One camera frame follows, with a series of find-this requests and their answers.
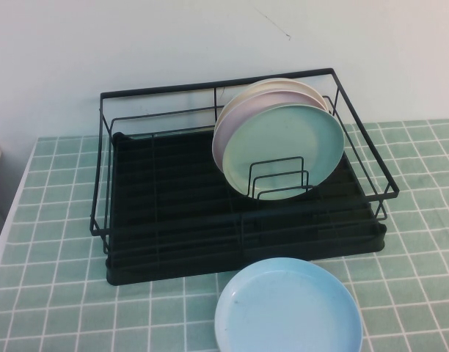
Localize green plate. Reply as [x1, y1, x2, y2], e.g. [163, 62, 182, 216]
[221, 103, 346, 202]

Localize green checked tablecloth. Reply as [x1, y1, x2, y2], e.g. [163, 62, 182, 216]
[0, 119, 449, 352]

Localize black wire dish rack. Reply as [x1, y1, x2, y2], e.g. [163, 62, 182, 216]
[89, 67, 400, 257]

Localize cream white plate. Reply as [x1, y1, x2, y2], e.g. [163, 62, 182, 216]
[243, 77, 326, 111]

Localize light blue plate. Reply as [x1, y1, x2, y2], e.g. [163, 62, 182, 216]
[213, 256, 364, 352]

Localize black plastic drip tray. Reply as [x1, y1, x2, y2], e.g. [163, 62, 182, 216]
[105, 131, 388, 286]

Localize pink plate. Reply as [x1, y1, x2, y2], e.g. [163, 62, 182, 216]
[212, 90, 330, 173]

